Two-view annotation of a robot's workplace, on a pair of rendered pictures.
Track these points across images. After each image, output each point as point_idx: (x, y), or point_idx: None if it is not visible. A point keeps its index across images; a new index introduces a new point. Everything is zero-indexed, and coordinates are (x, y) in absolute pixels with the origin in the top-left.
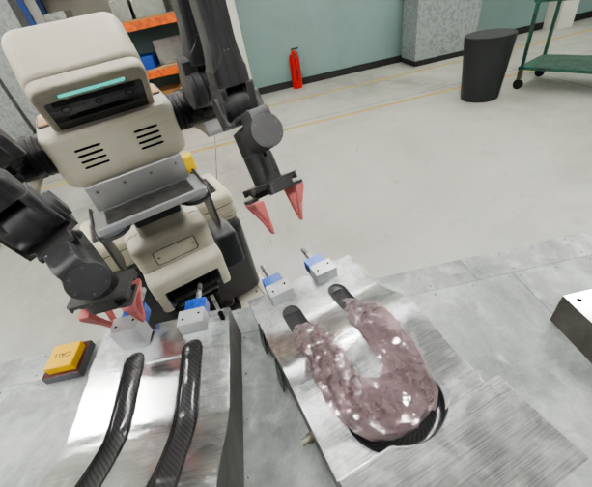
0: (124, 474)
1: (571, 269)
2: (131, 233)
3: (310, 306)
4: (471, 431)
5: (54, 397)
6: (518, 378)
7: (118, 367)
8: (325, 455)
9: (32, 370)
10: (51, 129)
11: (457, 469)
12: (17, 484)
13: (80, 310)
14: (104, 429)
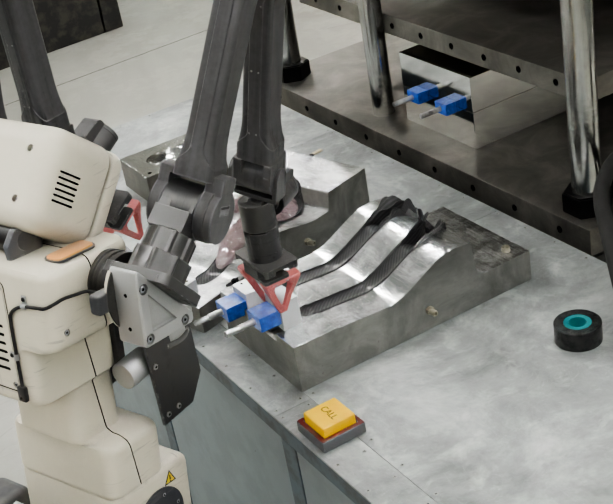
0: (382, 247)
1: None
2: (108, 438)
3: (191, 272)
4: None
5: (373, 413)
6: None
7: (319, 315)
8: (317, 217)
9: (361, 461)
10: (98, 236)
11: (299, 169)
12: (447, 374)
13: (290, 276)
14: (368, 293)
